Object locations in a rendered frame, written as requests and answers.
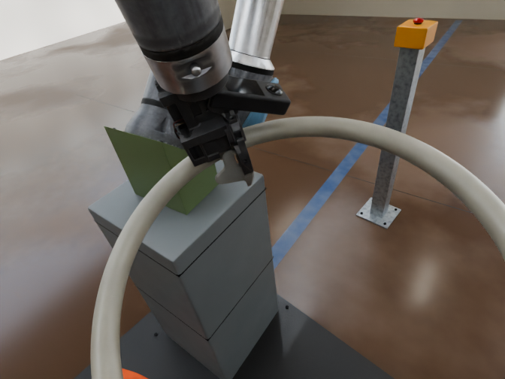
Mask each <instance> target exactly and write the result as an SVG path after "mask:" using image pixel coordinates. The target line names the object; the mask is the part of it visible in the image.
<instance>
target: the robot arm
mask: <svg viewBox="0 0 505 379"><path fill-rule="evenodd" d="M114 1H115V2H116V4H117V6H118V8H119V10H120V12H121V14H122V15H123V17H124V19H125V21H126V23H127V25H128V27H129V28H130V30H131V32H132V34H133V36H134V38H135V40H136V41H137V43H138V46H139V47H140V49H141V52H142V54H143V55H144V58H145V60H146V61H147V63H148V65H149V67H150V74H149V77H148V80H147V85H146V87H145V90H144V95H143V98H142V101H141V106H140V107H139V109H138V110H137V111H136V113H135V114H134V116H133V117H132V118H131V119H130V120H129V122H128V123H127V124H126V126H125V131H124V132H128V133H132V134H134V135H139V136H142V137H145V138H150V139H153V140H156V141H163V143H166V144H170V145H172V146H175V147H178V148H180V149H183V150H185V151H186V152H187V154H188V156H189V158H190V159H191V161H192V163H193V165H194V166H198V165H201V164H203V163H206V162H211V161H213V160H215V159H218V158H221V157H220V155H219V154H220V153H223V152H225V153H224V154H223V156H222V160H223V162H224V168H223V169H222V170H221V171H220V172H219V173H218V174H217V175H216V176H215V180H216V182H217V183H219V184H226V183H233V182H238V181H242V180H243V181H246V184H247V186H251V185H252V182H253V178H254V171H253V165H252V163H251V159H250V157H249V153H248V150H247V148H246V144H245V141H246V136H245V134H244V131H243V128H245V127H247V126H252V125H255V124H258V123H263V122H264V121H265V119H266V117H267V115H268V114H278V115H284V114H285V113H286V112H287V110H288V108H289V106H290V104H291V101H290V99H289V97H288V96H287V95H286V93H285V92H284V90H283V88H282V87H281V86H280V85H279V80H278V79H277V78H276V77H273V74H274V69H275V68H274V66H273V64H272V62H271V59H270V56H271V51H272V47H273V44H274V39H275V35H276V32H277V27H278V23H279V20H280V15H281V11H282V8H283V2H284V0H237V3H236V7H235V11H234V19H233V23H232V27H231V34H230V38H229V42H228V38H227V34H226V32H225V27H224V23H223V20H222V15H221V11H220V8H219V2H218V0H114ZM232 146H234V150H231V147H232ZM234 155H235V156H236V159H237V161H238V163H237V161H236V159H235V157H234Z"/></svg>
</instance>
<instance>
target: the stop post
mask: <svg viewBox="0 0 505 379"><path fill-rule="evenodd" d="M437 24H438V22H437V21H431V20H424V21H423V22H422V23H414V22H413V20H408V21H406V22H404V23H402V24H400V25H399V26H398V27H397V31H396V36H395V44H394V46H395V47H399V48H400V51H399V55H398V63H397V67H396V72H395V79H394V83H393V88H392V96H391V100H390V105H389V112H388V116H387V120H386V127H387V128H390V129H394V130H396V131H398V132H402V133H404V134H406V130H407V124H408V121H409V118H410V112H411V108H412V104H413V99H414V95H415V91H416V86H417V82H418V79H419V73H420V69H421V66H422V60H423V56H424V53H425V48H426V47H427V46H428V45H429V44H430V43H432V42H433V41H434V36H435V33H436V30H437ZM399 159H400V157H398V156H396V155H394V154H391V153H388V152H386V151H384V150H381V154H380V161H379V166H378V170H377V174H376V182H375V187H374V191H373V198H370V199H369V200H368V201H367V202H366V204H365V205H364V206H363V207H362V208H361V210H360V211H359V212H358V213H357V214H356V216H358V217H360V218H363V219H365V220H367V221H369V222H372V223H374V224H376V225H378V226H381V227H383V228H384V229H387V228H388V227H389V226H390V225H391V223H392V222H393V220H394V219H395V218H396V216H397V215H398V214H399V213H400V211H401V209H399V208H396V207H394V206H392V205H390V204H389V202H390V198H391V195H392V189H393V186H394V182H395V176H396V173H397V169H398V163H399Z"/></svg>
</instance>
